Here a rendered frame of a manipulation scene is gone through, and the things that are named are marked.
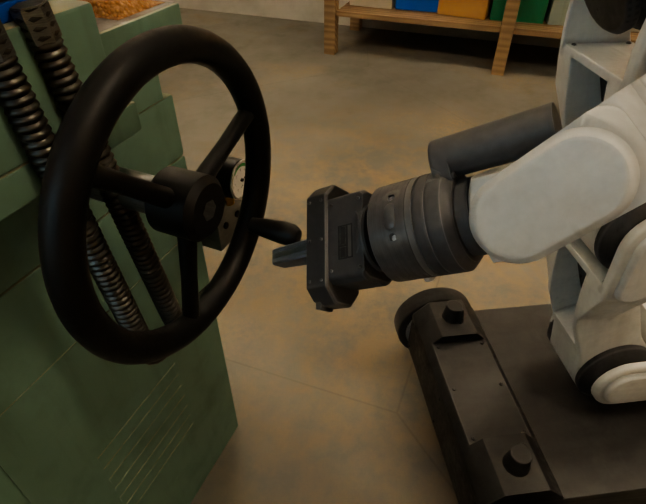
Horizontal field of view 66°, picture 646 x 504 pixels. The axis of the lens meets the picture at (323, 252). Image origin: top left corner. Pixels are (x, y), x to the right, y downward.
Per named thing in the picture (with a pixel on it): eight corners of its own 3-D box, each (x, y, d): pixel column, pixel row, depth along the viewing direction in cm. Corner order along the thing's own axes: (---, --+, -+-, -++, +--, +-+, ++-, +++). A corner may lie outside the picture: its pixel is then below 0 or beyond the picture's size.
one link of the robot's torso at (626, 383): (626, 326, 112) (651, 283, 104) (687, 403, 97) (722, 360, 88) (539, 334, 110) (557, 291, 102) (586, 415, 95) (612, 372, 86)
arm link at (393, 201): (353, 317, 52) (463, 305, 45) (293, 305, 45) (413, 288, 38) (350, 204, 56) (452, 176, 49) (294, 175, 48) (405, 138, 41)
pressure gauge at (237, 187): (235, 218, 76) (229, 172, 71) (214, 212, 78) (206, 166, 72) (255, 197, 81) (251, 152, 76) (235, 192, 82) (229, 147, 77)
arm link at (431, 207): (467, 254, 49) (597, 232, 42) (427, 290, 40) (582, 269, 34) (436, 140, 47) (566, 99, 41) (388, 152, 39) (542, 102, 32)
